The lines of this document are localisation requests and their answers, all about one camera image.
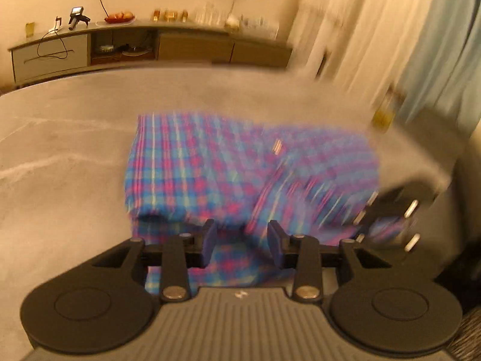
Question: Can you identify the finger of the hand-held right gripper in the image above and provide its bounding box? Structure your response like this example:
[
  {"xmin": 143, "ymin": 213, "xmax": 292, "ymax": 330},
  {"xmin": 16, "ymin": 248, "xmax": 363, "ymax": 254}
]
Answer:
[
  {"xmin": 360, "ymin": 182, "xmax": 441, "ymax": 224},
  {"xmin": 353, "ymin": 231, "xmax": 423, "ymax": 258}
]

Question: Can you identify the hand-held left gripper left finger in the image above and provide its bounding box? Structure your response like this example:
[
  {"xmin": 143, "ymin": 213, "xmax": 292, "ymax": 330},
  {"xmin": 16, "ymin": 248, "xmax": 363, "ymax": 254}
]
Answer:
[{"xmin": 92, "ymin": 219, "xmax": 218, "ymax": 302}]

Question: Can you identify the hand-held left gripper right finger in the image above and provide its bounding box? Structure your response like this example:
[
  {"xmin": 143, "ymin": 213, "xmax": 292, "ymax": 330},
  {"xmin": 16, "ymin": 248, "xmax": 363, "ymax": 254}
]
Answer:
[{"xmin": 268, "ymin": 220, "xmax": 391, "ymax": 302}]

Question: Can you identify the blue pink plaid shirt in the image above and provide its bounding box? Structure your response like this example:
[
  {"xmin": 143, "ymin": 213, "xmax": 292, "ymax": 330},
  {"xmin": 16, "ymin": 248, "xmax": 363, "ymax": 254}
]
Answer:
[{"xmin": 124, "ymin": 112, "xmax": 410, "ymax": 297}]

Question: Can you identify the yellow blurred object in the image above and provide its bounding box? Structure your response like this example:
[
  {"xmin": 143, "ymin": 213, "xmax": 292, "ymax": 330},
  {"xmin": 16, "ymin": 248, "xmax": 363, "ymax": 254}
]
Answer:
[{"xmin": 371, "ymin": 92, "xmax": 400, "ymax": 130}]

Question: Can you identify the light blue curtain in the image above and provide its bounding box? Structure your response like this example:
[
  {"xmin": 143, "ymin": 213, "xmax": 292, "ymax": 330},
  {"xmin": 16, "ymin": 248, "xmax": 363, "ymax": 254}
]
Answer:
[{"xmin": 397, "ymin": 0, "xmax": 481, "ymax": 138}]

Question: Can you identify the white curtain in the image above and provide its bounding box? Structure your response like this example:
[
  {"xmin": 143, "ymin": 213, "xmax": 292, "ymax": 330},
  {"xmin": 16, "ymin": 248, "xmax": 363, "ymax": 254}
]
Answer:
[{"xmin": 289, "ymin": 0, "xmax": 427, "ymax": 100}]

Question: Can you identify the long grey sideboard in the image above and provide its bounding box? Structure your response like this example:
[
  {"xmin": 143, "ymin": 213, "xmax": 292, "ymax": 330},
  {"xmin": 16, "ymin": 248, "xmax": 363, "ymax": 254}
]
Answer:
[{"xmin": 8, "ymin": 26, "xmax": 293, "ymax": 84}]

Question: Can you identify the clear plastic tray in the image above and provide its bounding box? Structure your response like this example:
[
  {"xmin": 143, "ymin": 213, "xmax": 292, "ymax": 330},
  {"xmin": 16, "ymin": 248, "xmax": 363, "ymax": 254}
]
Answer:
[{"xmin": 240, "ymin": 16, "xmax": 281, "ymax": 39}]

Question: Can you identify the clear glassware group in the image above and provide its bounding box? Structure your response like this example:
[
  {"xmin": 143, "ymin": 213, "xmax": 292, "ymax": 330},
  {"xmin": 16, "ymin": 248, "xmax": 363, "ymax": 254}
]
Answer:
[{"xmin": 195, "ymin": 3, "xmax": 227, "ymax": 26}]

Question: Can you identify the golden bottle set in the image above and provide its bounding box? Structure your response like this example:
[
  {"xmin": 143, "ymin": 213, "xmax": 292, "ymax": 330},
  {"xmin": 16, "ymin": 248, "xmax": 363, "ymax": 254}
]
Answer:
[{"xmin": 152, "ymin": 8, "xmax": 189, "ymax": 23}]

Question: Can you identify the plate of fruit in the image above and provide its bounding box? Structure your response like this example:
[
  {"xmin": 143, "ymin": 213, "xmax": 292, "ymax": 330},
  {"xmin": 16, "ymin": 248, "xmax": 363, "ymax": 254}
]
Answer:
[{"xmin": 104, "ymin": 11, "xmax": 136, "ymax": 24}]

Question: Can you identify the black handheld device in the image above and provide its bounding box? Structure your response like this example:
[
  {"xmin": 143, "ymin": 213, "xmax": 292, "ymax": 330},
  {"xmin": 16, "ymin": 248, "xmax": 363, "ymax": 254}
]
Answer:
[{"xmin": 68, "ymin": 7, "xmax": 91, "ymax": 31}]

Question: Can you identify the black cable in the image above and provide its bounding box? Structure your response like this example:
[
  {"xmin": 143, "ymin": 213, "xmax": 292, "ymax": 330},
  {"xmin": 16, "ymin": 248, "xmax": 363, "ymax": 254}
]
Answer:
[{"xmin": 37, "ymin": 30, "xmax": 69, "ymax": 60}]

